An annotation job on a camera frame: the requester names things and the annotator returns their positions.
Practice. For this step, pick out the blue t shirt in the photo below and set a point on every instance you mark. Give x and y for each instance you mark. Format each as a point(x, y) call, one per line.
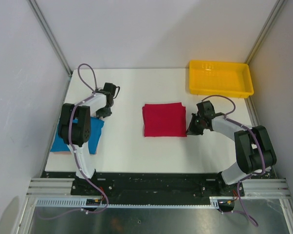
point(61, 143)

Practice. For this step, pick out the left aluminium frame post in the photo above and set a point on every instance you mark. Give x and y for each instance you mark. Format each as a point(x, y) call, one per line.
point(49, 35)

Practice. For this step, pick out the yellow plastic tray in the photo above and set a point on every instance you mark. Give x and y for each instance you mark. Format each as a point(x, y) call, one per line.
point(228, 79)

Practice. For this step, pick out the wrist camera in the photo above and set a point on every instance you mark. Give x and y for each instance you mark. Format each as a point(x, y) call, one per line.
point(205, 109)
point(111, 90)

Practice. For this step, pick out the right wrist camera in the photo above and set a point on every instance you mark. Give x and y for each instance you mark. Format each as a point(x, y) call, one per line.
point(205, 109)

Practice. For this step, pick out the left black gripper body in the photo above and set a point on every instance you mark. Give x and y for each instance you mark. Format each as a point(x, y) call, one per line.
point(105, 111)

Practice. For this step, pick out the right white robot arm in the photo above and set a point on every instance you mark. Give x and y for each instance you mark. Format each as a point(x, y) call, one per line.
point(253, 147)

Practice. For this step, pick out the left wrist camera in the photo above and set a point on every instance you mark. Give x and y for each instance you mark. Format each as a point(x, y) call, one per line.
point(111, 90)

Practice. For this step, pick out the right aluminium frame post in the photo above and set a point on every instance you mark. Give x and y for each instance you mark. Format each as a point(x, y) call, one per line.
point(269, 23)

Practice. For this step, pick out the aluminium frame post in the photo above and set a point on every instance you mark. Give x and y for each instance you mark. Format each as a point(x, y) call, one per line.
point(49, 35)
point(269, 23)

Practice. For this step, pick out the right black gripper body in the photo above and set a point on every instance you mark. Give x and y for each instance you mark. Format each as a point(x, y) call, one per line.
point(196, 126)

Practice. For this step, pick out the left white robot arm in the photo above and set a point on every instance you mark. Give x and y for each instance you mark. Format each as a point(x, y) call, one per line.
point(75, 128)

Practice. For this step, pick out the red polo shirt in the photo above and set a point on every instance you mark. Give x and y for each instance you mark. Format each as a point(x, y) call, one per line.
point(164, 120)

